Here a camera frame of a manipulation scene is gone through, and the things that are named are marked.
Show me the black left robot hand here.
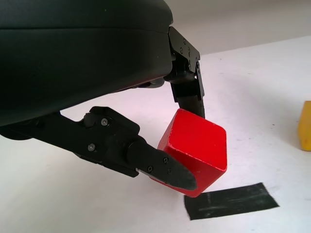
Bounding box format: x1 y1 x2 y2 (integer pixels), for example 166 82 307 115
0 0 206 191

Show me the red wooden block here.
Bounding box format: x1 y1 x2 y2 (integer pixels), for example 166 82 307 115
149 108 228 198

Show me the yellow wooden block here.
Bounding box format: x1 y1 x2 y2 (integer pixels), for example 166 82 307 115
297 100 311 152

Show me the black tape strip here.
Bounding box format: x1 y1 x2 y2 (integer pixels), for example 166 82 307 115
184 182 280 221

